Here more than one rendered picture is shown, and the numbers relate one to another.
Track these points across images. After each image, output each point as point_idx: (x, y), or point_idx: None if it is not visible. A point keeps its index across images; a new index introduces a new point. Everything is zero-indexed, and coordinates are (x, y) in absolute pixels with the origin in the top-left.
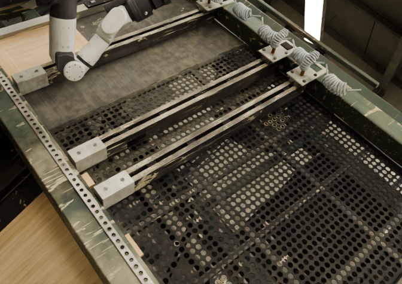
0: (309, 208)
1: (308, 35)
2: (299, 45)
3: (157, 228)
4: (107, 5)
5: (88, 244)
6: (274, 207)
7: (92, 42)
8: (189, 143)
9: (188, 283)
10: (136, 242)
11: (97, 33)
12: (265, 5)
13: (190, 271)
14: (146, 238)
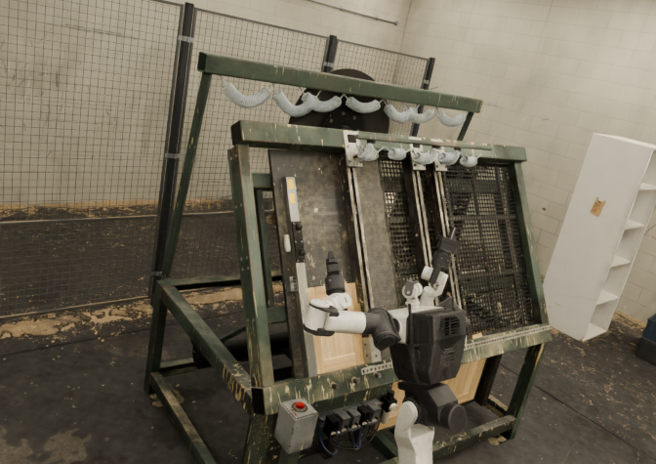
0: (486, 234)
1: (450, 145)
2: (348, 84)
3: (37, 224)
4: (435, 281)
5: (477, 358)
6: (481, 252)
7: (431, 303)
8: (452, 273)
9: (150, 239)
10: (114, 272)
11: (432, 297)
12: (417, 143)
13: (117, 223)
14: (88, 253)
